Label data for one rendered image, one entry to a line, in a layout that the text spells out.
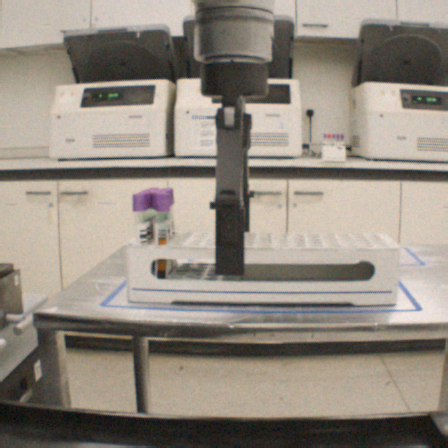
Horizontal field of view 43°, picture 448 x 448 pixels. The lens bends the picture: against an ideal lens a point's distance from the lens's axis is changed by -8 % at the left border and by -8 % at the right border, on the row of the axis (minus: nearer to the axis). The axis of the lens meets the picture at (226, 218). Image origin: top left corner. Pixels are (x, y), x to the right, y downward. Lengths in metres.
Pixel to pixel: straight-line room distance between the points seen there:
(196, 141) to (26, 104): 1.25
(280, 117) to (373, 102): 0.43
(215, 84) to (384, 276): 0.27
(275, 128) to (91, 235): 0.94
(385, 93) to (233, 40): 2.11
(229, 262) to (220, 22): 0.25
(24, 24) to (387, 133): 1.89
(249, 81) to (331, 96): 2.62
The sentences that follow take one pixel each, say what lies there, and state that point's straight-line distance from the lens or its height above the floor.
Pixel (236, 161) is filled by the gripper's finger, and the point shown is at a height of 0.97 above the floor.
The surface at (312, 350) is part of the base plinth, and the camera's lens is 2.83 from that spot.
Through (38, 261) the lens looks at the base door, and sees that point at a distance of 2.83.
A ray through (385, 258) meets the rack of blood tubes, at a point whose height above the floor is 0.87.
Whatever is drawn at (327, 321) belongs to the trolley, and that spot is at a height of 0.82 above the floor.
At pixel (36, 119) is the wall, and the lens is 3.45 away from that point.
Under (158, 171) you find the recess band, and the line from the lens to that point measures 2.67.
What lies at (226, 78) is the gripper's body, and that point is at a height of 1.06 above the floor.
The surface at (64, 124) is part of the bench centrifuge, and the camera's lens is 2.74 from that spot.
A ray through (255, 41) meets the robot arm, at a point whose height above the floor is 1.10.
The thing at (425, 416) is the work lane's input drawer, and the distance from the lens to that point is 0.41.
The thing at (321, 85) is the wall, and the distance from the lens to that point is 3.25.
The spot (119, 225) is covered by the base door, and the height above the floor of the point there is 0.61.
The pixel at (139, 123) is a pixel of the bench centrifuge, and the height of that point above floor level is 1.06.
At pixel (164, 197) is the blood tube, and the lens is 0.64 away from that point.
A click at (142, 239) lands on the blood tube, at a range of 0.65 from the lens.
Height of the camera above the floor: 1.00
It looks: 8 degrees down
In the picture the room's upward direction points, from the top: straight up
